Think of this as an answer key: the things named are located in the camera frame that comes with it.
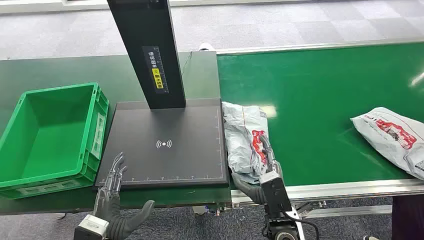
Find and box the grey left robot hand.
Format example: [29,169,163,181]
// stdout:
[93,152,156,240]

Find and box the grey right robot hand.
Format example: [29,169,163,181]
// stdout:
[231,135,283,205]

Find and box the grey courier bag red print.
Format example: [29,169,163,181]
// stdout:
[350,106,424,181]
[221,101,270,185]

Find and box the black inbound scanner machine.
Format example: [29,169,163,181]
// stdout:
[95,0,230,190]

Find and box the green conveyor belt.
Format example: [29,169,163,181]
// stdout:
[216,42,424,187]

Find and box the dark object beside conveyor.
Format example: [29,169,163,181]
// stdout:
[391,195,424,240]

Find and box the green plastic crate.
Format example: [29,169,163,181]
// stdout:
[0,82,110,200]

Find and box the black yellow label sticker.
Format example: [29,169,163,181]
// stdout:
[142,46,169,94]

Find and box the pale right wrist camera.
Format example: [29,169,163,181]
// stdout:
[259,169,293,215]

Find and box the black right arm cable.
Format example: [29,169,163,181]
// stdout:
[281,211,321,240]

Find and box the thin black machine cable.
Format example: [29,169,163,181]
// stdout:
[180,51,194,77]

